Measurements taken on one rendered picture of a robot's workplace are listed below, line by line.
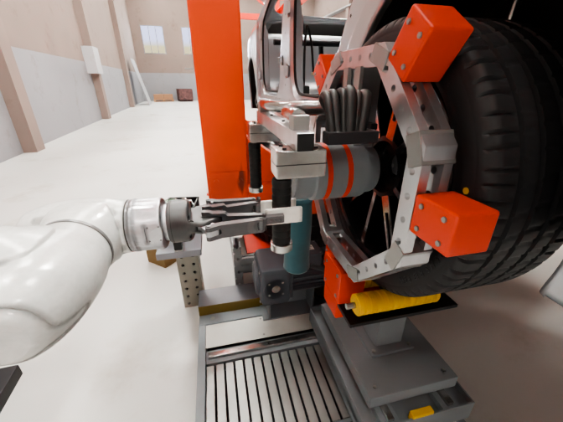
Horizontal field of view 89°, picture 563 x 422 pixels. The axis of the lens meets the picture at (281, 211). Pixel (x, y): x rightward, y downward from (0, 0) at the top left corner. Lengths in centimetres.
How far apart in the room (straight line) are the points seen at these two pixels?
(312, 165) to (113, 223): 33
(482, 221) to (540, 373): 122
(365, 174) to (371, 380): 64
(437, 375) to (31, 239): 106
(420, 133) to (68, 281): 51
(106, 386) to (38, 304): 109
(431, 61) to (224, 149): 75
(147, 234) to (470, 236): 49
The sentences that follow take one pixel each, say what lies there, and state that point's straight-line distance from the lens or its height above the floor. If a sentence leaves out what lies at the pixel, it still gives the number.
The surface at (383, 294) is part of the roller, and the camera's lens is 83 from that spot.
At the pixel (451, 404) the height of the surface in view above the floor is 17.
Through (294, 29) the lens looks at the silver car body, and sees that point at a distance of 200.
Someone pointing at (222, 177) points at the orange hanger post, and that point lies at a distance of 112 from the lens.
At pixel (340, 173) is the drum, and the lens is 67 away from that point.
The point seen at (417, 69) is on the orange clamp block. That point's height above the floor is 107.
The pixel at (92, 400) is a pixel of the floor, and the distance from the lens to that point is 142.
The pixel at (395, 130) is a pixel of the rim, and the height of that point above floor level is 95.
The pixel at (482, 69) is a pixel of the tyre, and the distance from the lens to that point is 58.
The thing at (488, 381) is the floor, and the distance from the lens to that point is 151.
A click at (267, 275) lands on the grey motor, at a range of 110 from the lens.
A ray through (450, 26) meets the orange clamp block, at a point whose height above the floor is 113.
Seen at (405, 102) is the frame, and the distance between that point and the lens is 55.
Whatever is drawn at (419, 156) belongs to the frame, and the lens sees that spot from 51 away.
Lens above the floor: 105
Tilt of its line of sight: 24 degrees down
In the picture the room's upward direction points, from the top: straight up
